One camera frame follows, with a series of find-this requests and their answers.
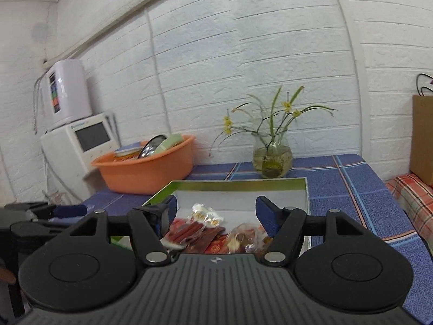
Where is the clear nut snack packet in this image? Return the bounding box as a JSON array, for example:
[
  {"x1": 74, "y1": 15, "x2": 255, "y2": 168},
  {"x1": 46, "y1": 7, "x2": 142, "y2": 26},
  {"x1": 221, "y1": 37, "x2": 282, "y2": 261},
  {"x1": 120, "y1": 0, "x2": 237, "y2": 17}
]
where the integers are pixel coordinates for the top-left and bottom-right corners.
[{"x1": 225, "y1": 222, "x2": 272, "y2": 255}]

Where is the tall brown cardboard box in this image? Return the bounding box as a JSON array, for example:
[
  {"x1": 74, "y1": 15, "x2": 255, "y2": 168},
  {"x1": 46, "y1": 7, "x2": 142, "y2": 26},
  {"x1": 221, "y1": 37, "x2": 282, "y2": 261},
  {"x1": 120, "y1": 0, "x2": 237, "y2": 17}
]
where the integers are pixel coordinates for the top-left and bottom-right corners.
[{"x1": 409, "y1": 95, "x2": 433, "y2": 187}]

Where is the white appliance with screen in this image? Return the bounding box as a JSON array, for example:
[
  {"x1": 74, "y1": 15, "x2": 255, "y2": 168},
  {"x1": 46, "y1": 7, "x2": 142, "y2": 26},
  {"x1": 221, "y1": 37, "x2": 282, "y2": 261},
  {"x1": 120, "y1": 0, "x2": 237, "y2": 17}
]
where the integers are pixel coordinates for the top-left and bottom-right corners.
[{"x1": 40, "y1": 112, "x2": 121, "y2": 210}]

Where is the purple leafed plant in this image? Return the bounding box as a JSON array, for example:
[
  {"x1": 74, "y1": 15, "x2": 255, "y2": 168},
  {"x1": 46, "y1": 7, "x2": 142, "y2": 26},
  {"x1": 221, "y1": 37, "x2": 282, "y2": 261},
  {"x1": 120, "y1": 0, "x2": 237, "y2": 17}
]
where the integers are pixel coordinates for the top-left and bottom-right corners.
[{"x1": 416, "y1": 72, "x2": 433, "y2": 97}]

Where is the green cardboard box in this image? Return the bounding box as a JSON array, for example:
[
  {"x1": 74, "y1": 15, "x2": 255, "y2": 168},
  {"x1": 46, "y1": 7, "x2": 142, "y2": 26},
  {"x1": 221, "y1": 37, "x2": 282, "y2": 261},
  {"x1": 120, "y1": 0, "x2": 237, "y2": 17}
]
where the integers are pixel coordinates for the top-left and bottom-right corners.
[{"x1": 110, "y1": 177, "x2": 311, "y2": 255}]

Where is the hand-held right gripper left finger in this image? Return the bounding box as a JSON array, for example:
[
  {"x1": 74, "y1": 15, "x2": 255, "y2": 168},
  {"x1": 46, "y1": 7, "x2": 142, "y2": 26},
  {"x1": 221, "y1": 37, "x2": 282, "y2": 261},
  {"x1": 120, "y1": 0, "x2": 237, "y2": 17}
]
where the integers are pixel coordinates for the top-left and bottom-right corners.
[{"x1": 68, "y1": 194, "x2": 178, "y2": 267}]

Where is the yellow candy packet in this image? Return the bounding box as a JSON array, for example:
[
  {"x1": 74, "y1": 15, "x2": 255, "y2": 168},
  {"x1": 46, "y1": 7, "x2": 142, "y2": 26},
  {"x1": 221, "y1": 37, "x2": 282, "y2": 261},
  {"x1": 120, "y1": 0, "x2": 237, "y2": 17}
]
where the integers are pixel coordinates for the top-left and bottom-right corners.
[{"x1": 191, "y1": 203, "x2": 225, "y2": 228}]

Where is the pale green bowl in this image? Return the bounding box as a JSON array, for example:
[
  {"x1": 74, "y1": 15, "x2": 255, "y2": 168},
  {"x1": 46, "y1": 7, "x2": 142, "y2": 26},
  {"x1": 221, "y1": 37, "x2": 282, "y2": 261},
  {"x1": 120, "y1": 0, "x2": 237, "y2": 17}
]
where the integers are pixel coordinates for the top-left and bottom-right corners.
[{"x1": 154, "y1": 134, "x2": 185, "y2": 153}]

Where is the sausage stick packet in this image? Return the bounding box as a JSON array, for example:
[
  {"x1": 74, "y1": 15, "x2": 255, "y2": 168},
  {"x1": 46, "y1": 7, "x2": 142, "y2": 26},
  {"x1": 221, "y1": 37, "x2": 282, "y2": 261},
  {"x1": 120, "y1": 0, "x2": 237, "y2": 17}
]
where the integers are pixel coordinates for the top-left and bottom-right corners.
[{"x1": 162, "y1": 220, "x2": 208, "y2": 248}]

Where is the blue checked tablecloth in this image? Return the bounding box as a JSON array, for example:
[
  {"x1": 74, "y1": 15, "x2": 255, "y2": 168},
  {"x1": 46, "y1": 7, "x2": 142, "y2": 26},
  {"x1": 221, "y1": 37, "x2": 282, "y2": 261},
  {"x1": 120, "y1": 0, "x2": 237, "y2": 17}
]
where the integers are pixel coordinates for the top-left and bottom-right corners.
[{"x1": 79, "y1": 154, "x2": 433, "y2": 324}]

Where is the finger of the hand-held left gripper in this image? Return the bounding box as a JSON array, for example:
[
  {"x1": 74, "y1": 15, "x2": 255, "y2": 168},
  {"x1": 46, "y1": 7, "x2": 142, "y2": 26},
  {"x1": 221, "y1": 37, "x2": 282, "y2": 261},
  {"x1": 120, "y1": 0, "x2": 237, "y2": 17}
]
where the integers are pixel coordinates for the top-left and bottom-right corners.
[
  {"x1": 6, "y1": 201, "x2": 89, "y2": 220},
  {"x1": 10, "y1": 217, "x2": 82, "y2": 255}
]

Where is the white water purifier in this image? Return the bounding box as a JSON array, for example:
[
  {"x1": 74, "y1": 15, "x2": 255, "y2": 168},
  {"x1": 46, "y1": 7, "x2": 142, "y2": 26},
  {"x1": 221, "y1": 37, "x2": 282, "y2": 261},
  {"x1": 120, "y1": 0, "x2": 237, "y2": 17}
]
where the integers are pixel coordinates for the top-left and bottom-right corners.
[{"x1": 42, "y1": 59, "x2": 93, "y2": 131}]

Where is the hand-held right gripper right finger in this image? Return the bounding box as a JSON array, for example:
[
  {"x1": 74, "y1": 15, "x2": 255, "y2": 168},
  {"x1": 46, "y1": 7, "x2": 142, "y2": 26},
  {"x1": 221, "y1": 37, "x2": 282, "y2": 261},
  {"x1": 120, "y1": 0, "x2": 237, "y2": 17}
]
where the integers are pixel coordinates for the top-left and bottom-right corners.
[{"x1": 255, "y1": 195, "x2": 365, "y2": 267}]

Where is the red snack packet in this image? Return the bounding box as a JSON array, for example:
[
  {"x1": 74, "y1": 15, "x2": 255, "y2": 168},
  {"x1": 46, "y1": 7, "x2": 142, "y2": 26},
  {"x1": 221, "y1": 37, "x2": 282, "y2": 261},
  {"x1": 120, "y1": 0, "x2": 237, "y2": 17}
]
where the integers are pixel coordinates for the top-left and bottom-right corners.
[{"x1": 168, "y1": 217, "x2": 238, "y2": 255}]

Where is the person's left hand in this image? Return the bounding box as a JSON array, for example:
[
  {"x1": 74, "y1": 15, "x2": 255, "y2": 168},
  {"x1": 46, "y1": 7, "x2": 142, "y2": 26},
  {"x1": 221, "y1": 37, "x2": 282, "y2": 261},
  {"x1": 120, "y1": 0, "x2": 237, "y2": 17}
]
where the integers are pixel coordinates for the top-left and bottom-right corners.
[{"x1": 0, "y1": 259, "x2": 17, "y2": 286}]

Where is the grey wall pipe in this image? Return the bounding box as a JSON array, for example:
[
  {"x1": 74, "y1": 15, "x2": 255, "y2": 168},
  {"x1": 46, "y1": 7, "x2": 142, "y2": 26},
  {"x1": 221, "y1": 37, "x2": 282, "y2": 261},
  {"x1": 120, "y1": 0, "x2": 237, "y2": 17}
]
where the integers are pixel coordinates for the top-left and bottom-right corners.
[{"x1": 43, "y1": 0, "x2": 222, "y2": 66}]

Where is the orange plastic basin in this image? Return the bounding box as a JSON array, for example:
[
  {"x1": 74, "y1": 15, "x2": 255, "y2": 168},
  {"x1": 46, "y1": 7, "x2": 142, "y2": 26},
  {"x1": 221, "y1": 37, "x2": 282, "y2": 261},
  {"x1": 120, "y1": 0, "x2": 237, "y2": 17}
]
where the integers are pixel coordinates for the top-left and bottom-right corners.
[{"x1": 90, "y1": 134, "x2": 197, "y2": 196}]

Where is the yellow flowered plant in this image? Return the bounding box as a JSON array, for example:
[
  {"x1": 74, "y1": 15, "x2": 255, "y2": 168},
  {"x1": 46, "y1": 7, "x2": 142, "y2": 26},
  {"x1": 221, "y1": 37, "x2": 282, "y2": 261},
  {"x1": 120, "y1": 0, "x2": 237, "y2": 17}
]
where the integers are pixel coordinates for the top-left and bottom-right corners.
[{"x1": 209, "y1": 85, "x2": 338, "y2": 158}]

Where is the glass vase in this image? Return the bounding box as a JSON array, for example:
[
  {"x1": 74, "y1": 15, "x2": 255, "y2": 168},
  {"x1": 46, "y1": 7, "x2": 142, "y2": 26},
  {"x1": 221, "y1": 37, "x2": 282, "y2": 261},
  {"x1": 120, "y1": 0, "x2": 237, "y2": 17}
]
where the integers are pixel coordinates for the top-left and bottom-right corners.
[{"x1": 252, "y1": 130, "x2": 293, "y2": 179}]

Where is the orange plaid cloth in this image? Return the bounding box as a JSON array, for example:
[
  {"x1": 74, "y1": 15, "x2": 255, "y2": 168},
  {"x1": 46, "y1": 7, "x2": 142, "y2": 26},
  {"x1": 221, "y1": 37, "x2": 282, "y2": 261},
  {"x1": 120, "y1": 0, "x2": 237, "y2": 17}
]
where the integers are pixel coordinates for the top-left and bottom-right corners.
[{"x1": 385, "y1": 173, "x2": 433, "y2": 248}]

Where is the grey metal hose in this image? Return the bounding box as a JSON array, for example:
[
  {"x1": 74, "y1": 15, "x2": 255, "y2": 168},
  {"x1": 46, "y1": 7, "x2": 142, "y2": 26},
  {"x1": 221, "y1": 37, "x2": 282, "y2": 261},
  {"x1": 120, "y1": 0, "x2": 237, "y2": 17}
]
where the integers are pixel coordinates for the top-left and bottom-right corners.
[{"x1": 33, "y1": 74, "x2": 48, "y2": 135}]

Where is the metal pan lid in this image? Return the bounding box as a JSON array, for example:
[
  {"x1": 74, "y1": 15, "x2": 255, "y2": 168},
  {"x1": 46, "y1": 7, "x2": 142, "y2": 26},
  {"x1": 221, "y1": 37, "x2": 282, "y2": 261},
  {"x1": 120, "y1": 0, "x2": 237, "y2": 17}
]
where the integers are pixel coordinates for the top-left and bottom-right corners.
[{"x1": 137, "y1": 135, "x2": 168, "y2": 159}]

